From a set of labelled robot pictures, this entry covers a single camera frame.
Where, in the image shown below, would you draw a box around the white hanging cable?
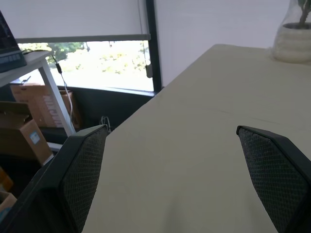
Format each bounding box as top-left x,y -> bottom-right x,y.
51,54 -> 75,129

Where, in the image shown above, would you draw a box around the glass vase with plant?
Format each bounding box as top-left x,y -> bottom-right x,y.
272,0 -> 311,64

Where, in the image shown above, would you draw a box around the white side table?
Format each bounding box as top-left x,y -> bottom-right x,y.
0,50 -> 76,152

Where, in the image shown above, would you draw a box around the printed brown cardboard box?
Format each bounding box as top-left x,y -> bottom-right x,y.
10,83 -> 82,129

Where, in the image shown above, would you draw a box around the open brown cardboard box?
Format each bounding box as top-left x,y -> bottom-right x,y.
0,100 -> 54,166

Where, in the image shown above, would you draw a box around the dark window frame post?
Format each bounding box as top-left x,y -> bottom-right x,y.
145,0 -> 163,92

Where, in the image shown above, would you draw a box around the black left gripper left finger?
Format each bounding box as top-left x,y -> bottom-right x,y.
0,124 -> 108,233

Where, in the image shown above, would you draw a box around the white roller blind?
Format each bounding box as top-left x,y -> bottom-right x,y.
0,0 -> 152,44

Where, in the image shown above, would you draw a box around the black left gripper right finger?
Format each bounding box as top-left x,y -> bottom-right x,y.
236,125 -> 311,233

